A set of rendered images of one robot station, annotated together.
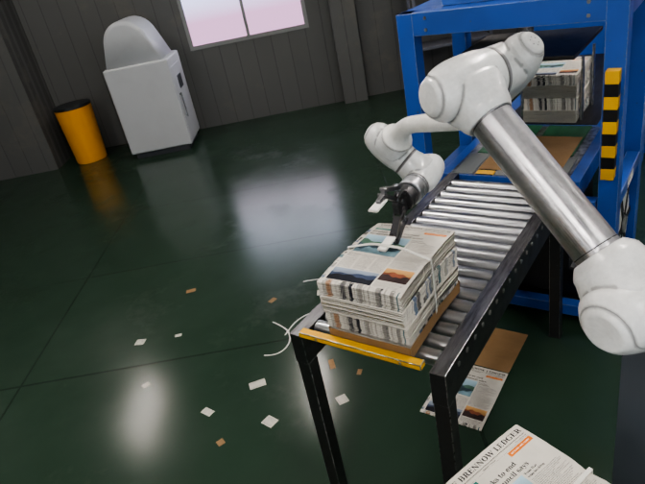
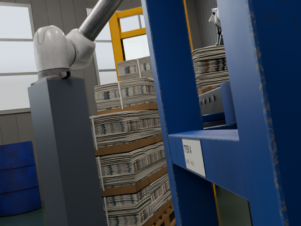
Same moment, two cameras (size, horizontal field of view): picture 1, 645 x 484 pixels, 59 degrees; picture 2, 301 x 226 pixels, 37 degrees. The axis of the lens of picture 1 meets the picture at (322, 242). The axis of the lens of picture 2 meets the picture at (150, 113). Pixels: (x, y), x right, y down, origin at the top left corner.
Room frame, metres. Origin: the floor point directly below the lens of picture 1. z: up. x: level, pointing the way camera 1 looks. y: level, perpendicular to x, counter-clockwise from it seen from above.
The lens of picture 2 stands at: (2.79, -1.98, 0.72)
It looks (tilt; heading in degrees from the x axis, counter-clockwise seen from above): 2 degrees up; 135
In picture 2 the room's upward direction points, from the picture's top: 9 degrees counter-clockwise
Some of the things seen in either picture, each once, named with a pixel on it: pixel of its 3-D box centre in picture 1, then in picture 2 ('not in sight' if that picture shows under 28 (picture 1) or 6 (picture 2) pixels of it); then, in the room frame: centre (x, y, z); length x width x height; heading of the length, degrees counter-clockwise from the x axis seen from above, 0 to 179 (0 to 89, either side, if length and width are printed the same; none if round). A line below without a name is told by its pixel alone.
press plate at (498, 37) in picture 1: (526, 46); not in sight; (2.67, -1.12, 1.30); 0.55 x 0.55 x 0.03; 51
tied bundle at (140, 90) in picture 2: not in sight; (126, 98); (0.43, 0.15, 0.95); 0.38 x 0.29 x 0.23; 31
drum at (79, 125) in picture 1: (82, 132); not in sight; (7.22, 2.66, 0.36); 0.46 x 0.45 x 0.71; 177
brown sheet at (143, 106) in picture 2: not in sight; (129, 110); (0.43, 0.15, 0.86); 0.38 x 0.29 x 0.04; 31
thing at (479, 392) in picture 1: (465, 392); not in sight; (1.92, -0.49, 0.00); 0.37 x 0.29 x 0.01; 141
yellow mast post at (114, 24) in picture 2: not in sight; (127, 108); (-0.38, 0.87, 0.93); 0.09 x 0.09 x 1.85; 31
